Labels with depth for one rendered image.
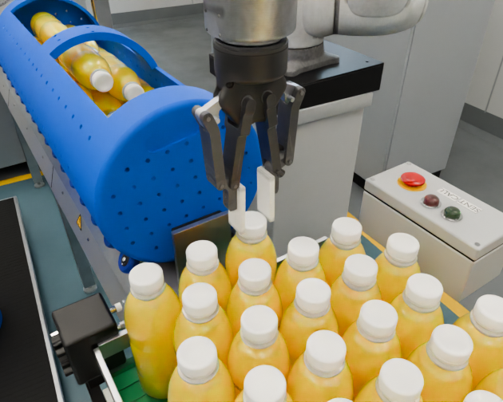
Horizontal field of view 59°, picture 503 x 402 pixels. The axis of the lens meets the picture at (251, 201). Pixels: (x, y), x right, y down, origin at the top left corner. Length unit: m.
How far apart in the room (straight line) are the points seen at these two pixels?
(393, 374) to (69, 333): 0.41
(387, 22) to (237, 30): 0.81
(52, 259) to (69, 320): 1.70
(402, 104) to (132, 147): 1.85
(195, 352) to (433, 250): 0.38
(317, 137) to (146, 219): 0.69
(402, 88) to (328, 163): 1.03
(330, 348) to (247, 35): 0.31
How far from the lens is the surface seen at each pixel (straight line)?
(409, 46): 2.23
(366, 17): 1.20
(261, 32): 0.43
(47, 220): 2.62
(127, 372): 0.72
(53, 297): 2.17
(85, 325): 0.65
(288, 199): 1.32
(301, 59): 1.23
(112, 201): 0.66
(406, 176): 0.73
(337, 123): 1.29
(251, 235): 0.57
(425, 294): 0.54
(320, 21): 1.20
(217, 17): 0.44
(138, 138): 0.62
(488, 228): 0.68
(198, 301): 0.50
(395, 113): 2.34
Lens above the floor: 1.48
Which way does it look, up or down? 36 degrees down
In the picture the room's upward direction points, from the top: straight up
